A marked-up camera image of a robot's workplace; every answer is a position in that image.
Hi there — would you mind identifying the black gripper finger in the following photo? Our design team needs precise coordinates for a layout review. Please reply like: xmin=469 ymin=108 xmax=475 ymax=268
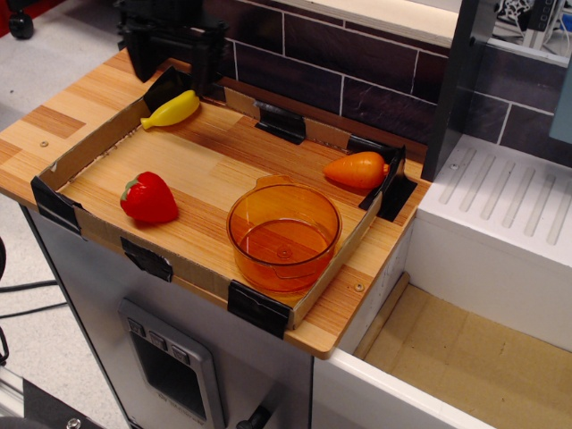
xmin=190 ymin=39 xmax=223 ymax=97
xmin=123 ymin=31 xmax=157 ymax=82

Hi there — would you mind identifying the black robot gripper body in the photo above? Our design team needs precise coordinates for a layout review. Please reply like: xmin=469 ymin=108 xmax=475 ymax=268
xmin=114 ymin=0 xmax=228 ymax=47

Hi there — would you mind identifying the yellow toy banana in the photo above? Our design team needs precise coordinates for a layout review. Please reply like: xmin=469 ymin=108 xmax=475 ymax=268
xmin=140 ymin=90 xmax=200 ymax=130

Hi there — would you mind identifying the cardboard fence with black tape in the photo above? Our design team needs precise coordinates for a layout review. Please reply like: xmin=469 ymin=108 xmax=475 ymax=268
xmin=31 ymin=68 xmax=425 ymax=336

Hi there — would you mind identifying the transparent orange plastic pot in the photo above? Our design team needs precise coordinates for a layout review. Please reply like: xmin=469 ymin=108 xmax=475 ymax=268
xmin=226 ymin=175 xmax=342 ymax=293

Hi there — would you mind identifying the black chair caster wheel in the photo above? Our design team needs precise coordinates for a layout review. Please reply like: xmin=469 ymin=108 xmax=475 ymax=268
xmin=8 ymin=11 xmax=34 ymax=40

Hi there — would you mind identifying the red toy strawberry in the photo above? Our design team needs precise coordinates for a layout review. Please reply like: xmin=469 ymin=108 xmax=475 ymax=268
xmin=120 ymin=172 xmax=179 ymax=223

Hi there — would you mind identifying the orange toy carrot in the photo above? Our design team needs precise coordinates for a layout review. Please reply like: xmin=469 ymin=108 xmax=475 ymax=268
xmin=323 ymin=151 xmax=390 ymax=189

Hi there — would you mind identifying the grey toy dishwasher panel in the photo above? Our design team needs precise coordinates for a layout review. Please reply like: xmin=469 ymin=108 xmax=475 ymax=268
xmin=118 ymin=299 xmax=226 ymax=428

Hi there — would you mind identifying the white toy sink unit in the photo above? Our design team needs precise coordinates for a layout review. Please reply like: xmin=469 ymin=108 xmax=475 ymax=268
xmin=312 ymin=137 xmax=571 ymax=428

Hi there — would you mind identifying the dark grey upright post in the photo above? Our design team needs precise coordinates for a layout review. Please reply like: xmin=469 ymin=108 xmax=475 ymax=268
xmin=421 ymin=1 xmax=498 ymax=181

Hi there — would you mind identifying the black floor cable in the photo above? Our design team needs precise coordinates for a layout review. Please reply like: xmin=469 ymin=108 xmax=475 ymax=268
xmin=0 ymin=279 xmax=68 ymax=319

